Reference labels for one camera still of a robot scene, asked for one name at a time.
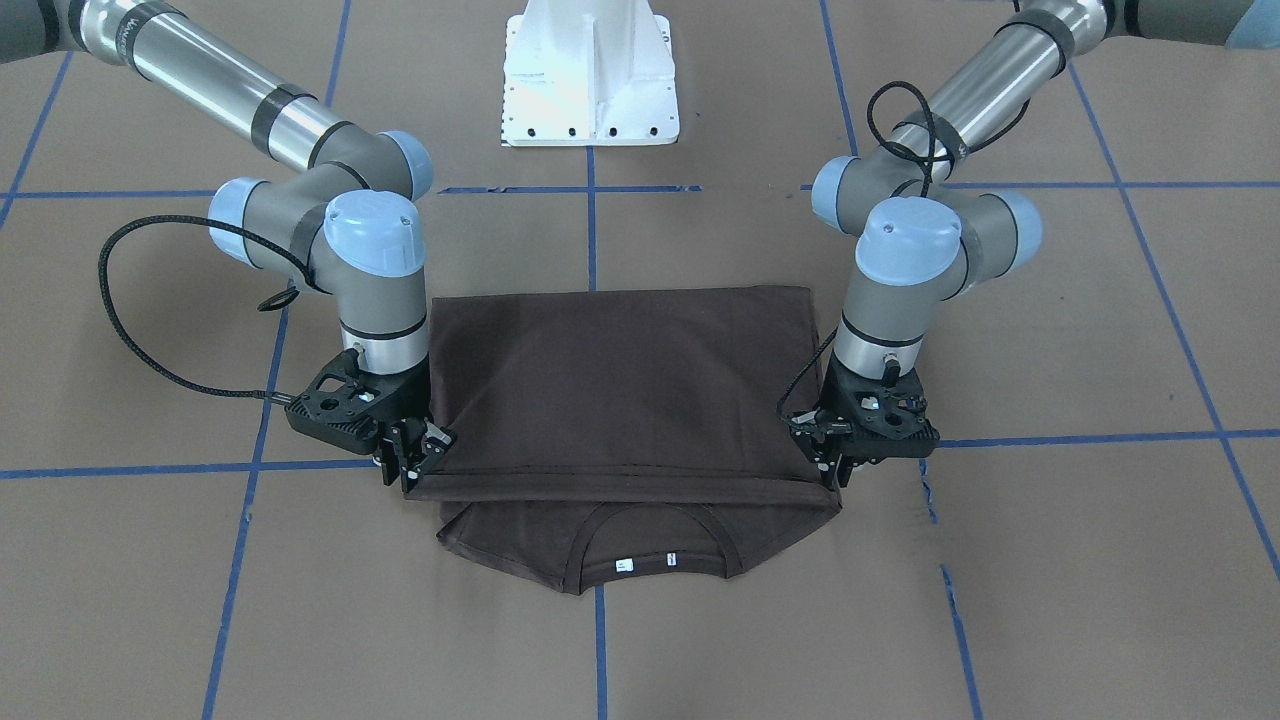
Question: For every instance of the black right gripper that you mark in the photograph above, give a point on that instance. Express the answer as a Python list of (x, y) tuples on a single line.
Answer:
[(412, 449)]

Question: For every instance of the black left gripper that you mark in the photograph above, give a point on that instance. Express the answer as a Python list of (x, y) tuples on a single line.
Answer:
[(822, 436)]

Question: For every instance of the brown t-shirt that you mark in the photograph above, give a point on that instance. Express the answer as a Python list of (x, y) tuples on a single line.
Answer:
[(611, 435)]

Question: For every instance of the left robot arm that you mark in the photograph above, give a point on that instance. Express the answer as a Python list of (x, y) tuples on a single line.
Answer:
[(917, 243)]

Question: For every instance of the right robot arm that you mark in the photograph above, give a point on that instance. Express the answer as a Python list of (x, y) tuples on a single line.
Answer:
[(345, 225)]

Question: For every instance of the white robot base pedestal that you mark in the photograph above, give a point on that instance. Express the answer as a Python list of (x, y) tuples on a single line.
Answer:
[(589, 73)]

